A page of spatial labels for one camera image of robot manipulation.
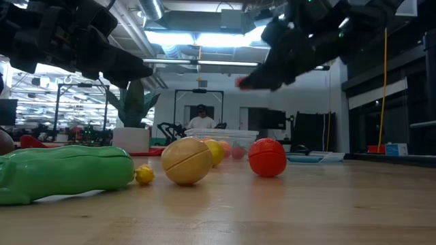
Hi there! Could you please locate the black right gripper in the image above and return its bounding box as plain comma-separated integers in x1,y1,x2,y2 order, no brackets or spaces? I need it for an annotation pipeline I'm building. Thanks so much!
238,0,352,93

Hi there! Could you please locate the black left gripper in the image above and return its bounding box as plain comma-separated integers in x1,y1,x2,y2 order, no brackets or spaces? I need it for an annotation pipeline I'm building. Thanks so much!
6,0,154,90

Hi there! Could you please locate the yellow toy lemon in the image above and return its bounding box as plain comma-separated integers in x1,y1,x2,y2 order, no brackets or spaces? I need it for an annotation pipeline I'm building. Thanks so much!
204,139,225,167

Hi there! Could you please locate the small yellow toy pepper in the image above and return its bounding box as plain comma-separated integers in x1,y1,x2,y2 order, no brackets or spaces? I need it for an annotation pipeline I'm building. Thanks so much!
135,163,155,185

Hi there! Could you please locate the green toy cucumber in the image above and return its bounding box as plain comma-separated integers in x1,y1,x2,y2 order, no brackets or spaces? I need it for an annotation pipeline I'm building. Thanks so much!
0,145,136,206

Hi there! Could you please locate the brown toy kiwi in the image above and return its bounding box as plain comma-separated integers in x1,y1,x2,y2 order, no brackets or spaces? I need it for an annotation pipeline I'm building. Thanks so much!
0,130,15,156

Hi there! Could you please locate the clear plastic tupperware container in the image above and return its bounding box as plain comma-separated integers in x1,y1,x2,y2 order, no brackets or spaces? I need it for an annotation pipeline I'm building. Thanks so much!
185,128,260,161

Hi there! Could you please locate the clear tupperware lid blue rim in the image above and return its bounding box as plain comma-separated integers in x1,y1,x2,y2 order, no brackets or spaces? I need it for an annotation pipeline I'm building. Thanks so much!
285,151,345,164

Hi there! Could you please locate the black screen cabinet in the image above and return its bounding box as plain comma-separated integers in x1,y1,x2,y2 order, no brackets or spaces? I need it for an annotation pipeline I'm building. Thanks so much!
247,107,287,131

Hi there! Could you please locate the black upright panel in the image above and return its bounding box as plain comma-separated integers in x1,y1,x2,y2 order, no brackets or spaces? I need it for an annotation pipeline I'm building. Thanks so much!
293,111,337,151

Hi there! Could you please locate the person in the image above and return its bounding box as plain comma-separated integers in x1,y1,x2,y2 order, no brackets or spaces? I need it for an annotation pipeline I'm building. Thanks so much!
187,103,217,129

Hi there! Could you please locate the red triangular object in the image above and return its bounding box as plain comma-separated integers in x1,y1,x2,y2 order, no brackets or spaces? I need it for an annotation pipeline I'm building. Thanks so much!
19,135,49,150

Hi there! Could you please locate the tan toy potato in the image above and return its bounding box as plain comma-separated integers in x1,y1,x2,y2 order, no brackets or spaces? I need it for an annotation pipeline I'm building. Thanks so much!
160,136,214,185

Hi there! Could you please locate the black computer monitor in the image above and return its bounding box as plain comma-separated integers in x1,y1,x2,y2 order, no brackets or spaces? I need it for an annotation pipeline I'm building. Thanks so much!
0,98,18,127

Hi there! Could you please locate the blue and white box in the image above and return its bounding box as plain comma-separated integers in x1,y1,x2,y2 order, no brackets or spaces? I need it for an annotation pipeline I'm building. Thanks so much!
386,142,409,157

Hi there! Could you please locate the black metal stand frame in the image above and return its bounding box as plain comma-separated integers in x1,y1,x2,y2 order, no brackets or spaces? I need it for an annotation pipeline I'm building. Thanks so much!
53,82,110,133
172,88,225,129

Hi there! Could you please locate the silver ventilation duct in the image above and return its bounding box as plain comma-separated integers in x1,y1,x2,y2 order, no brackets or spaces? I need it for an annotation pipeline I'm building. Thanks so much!
136,0,164,21

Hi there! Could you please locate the yellow hanging cable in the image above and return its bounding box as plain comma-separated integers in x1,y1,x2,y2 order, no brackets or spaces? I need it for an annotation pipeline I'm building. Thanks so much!
377,27,388,152

